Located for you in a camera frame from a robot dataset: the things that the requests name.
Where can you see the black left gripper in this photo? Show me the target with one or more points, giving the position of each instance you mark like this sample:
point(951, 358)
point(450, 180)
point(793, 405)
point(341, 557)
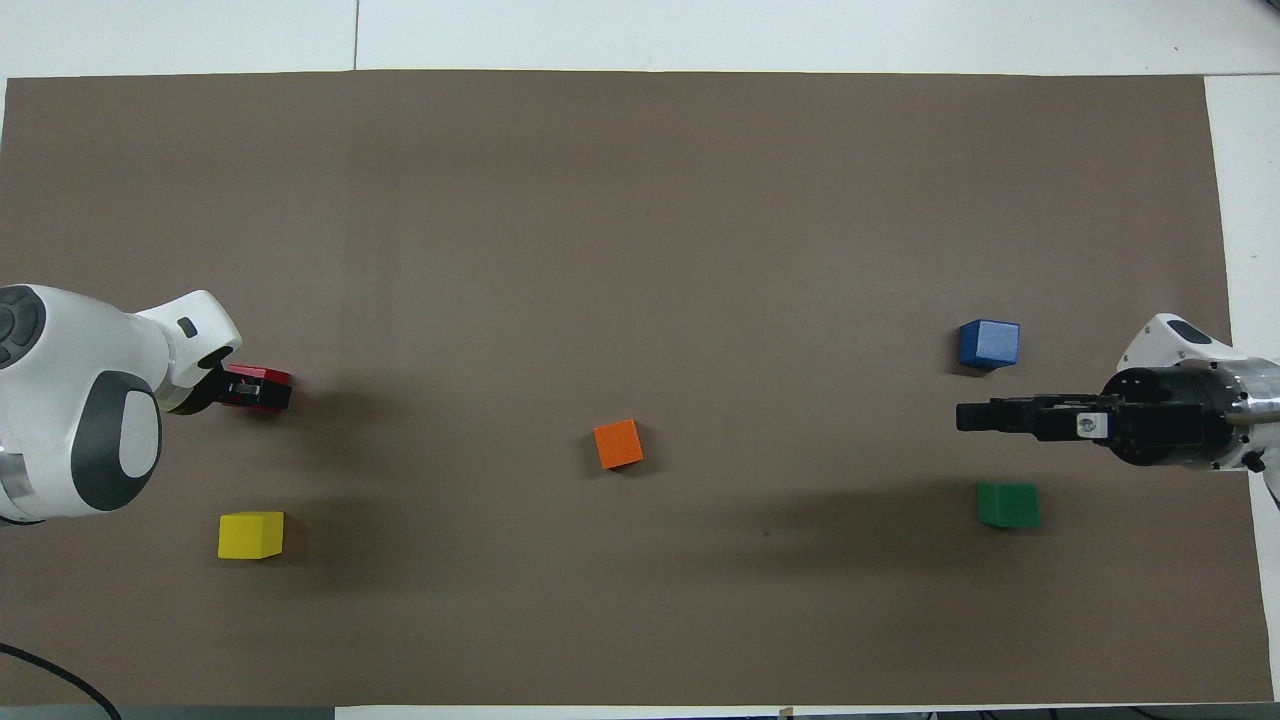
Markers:
point(208, 392)

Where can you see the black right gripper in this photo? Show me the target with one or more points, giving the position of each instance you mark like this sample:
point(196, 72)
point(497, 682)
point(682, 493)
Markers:
point(1165, 420)

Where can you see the red block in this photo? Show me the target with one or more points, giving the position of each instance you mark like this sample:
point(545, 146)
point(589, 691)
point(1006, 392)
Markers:
point(258, 373)

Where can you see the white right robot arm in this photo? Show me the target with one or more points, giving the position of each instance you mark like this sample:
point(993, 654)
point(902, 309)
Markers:
point(1170, 340)

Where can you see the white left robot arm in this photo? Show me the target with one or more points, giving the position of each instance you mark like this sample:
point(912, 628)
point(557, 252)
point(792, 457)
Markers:
point(80, 400)

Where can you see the blue block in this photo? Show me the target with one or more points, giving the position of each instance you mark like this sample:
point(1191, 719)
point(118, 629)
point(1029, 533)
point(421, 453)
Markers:
point(990, 343)

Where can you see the green block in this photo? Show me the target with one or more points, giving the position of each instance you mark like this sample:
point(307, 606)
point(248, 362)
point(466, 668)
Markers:
point(1008, 505)

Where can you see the yellow block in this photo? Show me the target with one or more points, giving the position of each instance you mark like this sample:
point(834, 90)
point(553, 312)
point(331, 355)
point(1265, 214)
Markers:
point(250, 536)

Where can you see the orange block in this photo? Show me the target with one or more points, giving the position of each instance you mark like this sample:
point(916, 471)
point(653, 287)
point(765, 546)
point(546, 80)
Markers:
point(618, 445)

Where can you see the brown table mat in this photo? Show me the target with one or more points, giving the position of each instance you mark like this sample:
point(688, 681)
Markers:
point(640, 250)

